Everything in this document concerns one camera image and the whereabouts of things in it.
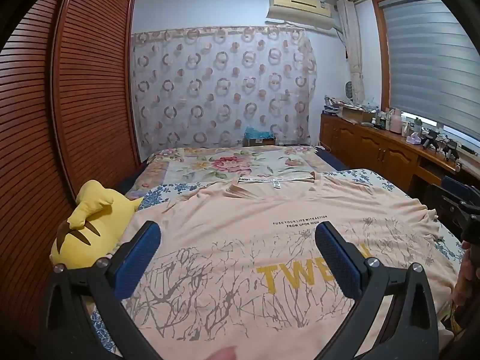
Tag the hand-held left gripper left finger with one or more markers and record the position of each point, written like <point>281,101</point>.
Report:
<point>137,258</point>

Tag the blue floral blanket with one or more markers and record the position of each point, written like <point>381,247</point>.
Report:
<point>168,195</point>

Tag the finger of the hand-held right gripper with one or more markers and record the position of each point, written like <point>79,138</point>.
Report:
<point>446,202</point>

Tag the cluster of small bottles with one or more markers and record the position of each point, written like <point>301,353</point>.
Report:
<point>378,120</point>

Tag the wall air conditioner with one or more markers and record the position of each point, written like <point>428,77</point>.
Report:
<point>300,7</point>

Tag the small cardboard box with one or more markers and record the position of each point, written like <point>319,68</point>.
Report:
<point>262,142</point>

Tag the beige printed t-shirt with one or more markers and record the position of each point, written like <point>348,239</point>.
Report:
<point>232,240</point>

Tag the teal plastic bag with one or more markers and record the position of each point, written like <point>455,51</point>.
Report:
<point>257,133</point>

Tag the circle patterned sheer curtain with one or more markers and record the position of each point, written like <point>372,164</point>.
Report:
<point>225,82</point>

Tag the person's right hand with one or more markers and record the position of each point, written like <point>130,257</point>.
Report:
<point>470,273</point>

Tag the pink floral blanket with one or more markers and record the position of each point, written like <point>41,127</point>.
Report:
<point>225,165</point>

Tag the cluster of black gadgets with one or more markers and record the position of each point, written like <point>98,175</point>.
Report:
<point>438,142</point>

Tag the small grey fan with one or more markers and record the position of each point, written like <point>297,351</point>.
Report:
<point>349,90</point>

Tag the tied cream curtain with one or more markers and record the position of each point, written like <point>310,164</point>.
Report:
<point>352,45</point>

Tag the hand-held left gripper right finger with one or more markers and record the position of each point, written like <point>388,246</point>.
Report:
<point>337,258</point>

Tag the small purple pouch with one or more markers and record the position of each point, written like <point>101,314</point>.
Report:
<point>415,138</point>

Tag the yellow plush toy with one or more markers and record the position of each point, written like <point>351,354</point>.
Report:
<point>93,217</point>

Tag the grey striped window blind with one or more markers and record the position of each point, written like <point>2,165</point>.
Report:
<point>431,63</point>

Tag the pink bottle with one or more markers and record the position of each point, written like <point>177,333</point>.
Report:
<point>395,122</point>

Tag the long wooden cabinet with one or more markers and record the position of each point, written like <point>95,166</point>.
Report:
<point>375,146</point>

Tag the open cardboard box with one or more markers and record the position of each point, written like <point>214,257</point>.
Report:
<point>356,114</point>

